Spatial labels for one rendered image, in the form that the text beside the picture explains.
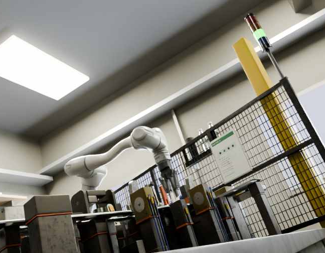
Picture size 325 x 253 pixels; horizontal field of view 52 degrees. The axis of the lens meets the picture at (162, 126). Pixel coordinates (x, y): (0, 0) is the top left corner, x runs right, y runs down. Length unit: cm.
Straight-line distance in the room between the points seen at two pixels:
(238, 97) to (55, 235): 345
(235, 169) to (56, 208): 137
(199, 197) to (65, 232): 71
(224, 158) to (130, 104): 291
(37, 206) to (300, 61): 363
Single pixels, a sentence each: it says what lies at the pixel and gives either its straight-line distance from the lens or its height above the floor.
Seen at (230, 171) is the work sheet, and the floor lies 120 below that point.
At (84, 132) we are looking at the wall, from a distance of 539.
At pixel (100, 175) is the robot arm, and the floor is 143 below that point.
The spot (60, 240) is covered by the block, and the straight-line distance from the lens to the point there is 109.
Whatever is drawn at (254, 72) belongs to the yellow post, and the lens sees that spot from 228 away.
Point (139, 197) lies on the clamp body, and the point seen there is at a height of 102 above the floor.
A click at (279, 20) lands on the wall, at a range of 456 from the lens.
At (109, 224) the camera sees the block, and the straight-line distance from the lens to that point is 145.
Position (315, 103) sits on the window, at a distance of 403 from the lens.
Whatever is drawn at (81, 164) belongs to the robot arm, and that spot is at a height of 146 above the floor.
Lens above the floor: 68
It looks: 25 degrees up
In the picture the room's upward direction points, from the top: 18 degrees counter-clockwise
